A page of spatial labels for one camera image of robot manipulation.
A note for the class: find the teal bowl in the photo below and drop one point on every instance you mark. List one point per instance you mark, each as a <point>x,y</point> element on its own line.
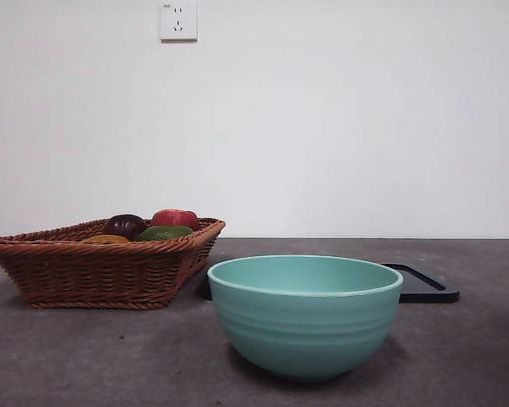
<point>303,322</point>

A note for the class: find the brown kiwi fruit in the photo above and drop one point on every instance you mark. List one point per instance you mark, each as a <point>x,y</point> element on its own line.
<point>106,239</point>

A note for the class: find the red peach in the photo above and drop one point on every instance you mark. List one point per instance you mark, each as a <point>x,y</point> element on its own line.
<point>175,217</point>

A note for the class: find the green avocado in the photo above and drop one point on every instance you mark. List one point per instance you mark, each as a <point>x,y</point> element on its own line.
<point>163,232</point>

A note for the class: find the dark purple plum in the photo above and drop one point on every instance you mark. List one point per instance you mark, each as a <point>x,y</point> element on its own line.
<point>125,225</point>

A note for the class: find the brown wicker basket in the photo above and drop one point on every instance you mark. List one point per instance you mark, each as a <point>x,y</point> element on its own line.
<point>89,271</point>

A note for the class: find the dark rectangular tray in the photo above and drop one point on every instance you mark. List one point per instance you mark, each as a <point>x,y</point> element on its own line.
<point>428,290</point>

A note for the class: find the white wall socket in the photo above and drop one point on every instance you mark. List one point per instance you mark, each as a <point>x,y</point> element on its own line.
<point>178,21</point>

